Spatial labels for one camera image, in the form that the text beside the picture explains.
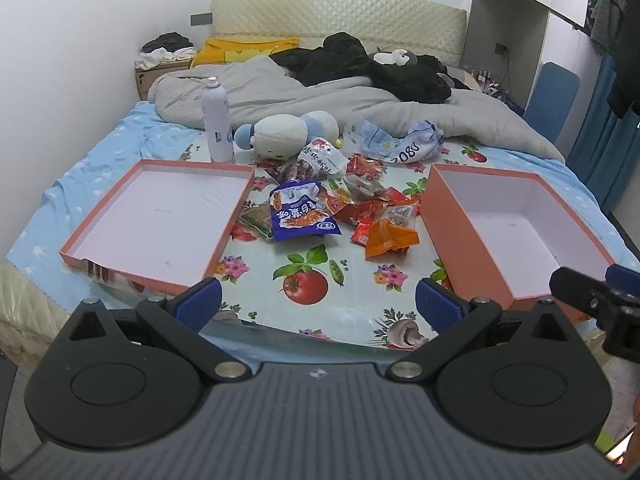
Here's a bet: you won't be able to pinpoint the orange snack bag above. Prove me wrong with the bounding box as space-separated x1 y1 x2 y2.
366 203 420 258

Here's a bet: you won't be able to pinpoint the green white snack bag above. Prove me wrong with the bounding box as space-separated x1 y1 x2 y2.
240 202 273 240

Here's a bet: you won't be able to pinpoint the red foil snack bag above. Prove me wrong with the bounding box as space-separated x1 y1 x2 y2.
333 200 387 226

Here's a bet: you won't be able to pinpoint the blue white snack bag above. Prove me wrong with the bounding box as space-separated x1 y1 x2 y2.
269 180 341 242

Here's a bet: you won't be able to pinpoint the red yellow dried tofu pack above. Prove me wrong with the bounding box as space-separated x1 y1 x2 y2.
319 186 407 221

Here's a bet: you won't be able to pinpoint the clear dark snack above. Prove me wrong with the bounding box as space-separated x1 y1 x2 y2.
344 174 386 200

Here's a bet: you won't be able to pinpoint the small red snack packet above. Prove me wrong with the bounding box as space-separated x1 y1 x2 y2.
346 153 386 181

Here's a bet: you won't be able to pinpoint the shrimp flavour snack bag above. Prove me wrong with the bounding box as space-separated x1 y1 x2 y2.
266 138 348 183

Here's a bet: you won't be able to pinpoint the pink shallow box lid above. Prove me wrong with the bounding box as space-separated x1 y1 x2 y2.
60 159 255 296

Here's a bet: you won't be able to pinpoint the pink deep gift box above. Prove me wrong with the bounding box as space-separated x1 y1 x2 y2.
420 164 614 310

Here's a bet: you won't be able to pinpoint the fruit print tablecloth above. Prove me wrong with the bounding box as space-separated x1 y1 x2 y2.
84 129 492 351

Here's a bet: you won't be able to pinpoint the blue curtain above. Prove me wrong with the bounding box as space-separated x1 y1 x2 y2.
567 54 639 214

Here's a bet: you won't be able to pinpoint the light blue star bedsheet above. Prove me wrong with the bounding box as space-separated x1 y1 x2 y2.
8 101 200 312

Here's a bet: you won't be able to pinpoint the white spray bottle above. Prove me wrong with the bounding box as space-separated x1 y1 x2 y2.
201 77 234 162

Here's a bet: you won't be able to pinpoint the crumpled blue white plastic bag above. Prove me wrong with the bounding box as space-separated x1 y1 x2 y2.
342 115 445 165

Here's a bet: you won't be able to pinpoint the white blue plush toy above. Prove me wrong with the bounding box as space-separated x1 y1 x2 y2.
234 110 340 160

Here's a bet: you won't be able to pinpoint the blue chair back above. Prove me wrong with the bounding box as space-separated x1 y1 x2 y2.
524 62 580 143

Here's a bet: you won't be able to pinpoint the grey duvet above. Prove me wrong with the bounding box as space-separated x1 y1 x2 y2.
148 55 564 162

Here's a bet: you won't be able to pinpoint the cardboard box with clothes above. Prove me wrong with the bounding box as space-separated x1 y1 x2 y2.
134 32 198 100

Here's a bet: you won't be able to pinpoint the yellow pillow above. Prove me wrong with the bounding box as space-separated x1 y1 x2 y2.
190 37 299 68

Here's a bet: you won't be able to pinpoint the black clothes pile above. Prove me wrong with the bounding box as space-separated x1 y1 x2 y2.
270 32 469 104

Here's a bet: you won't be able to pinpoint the hanging clothes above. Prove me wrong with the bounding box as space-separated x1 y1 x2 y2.
591 0 639 118

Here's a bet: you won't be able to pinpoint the cream padded headboard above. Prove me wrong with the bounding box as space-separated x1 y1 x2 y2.
212 0 468 66

